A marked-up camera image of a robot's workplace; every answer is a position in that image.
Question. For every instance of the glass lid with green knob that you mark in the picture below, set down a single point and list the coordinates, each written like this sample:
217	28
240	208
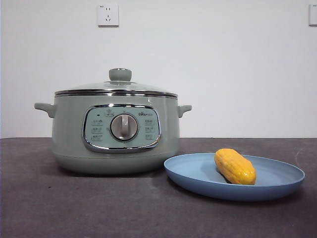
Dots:
120	75

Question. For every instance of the yellow corn cob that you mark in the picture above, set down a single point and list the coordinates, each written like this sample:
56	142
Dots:
234	167

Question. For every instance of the blue round plate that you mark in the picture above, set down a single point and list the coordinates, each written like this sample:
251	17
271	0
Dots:
193	173

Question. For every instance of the pale green electric steamer pot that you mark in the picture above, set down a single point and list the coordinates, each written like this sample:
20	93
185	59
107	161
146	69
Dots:
69	129

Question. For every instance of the white wall power socket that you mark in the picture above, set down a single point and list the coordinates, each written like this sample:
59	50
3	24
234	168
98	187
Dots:
108	15

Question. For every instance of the white wall switch plate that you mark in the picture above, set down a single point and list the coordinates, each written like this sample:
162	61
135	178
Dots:
313	15

